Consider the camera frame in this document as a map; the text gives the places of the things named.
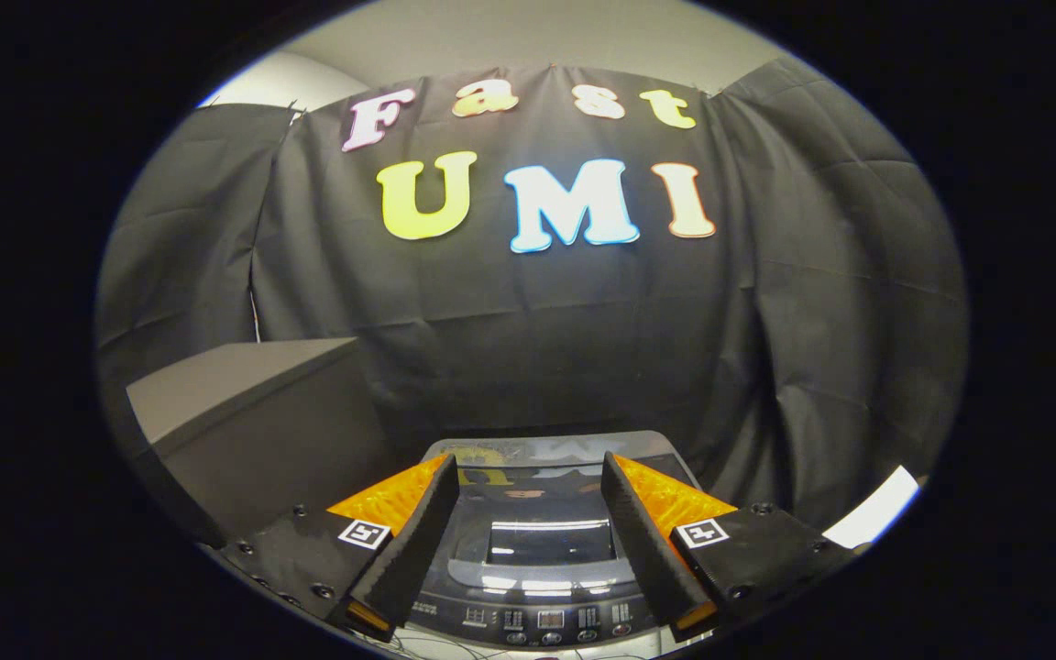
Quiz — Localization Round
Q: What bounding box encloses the white flat panel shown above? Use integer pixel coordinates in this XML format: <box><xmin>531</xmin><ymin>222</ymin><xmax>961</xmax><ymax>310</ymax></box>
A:
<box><xmin>821</xmin><ymin>465</ymin><xmax>921</xmax><ymax>549</ymax></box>

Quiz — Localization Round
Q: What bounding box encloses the grey cabinet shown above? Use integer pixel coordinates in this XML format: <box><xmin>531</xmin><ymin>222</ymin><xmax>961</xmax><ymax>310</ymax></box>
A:
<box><xmin>125</xmin><ymin>336</ymin><xmax>401</xmax><ymax>551</ymax></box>

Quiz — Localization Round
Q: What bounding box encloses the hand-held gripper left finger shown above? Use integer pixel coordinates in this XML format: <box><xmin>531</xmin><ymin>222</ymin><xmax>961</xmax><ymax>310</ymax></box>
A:
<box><xmin>221</xmin><ymin>452</ymin><xmax>462</xmax><ymax>643</ymax></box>

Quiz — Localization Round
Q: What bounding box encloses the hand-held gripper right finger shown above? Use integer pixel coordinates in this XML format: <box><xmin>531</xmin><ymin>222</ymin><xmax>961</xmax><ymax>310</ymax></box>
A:
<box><xmin>601</xmin><ymin>451</ymin><xmax>861</xmax><ymax>644</ymax></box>

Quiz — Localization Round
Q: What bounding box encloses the dark grey washing machine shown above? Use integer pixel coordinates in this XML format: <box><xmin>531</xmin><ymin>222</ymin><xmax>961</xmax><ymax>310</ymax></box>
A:
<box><xmin>400</xmin><ymin>431</ymin><xmax>705</xmax><ymax>656</ymax></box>

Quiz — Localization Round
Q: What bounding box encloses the glass washing machine lid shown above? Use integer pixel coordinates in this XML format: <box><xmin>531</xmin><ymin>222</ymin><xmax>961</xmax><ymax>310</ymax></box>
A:
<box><xmin>420</xmin><ymin>431</ymin><xmax>701</xmax><ymax>599</ymax></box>

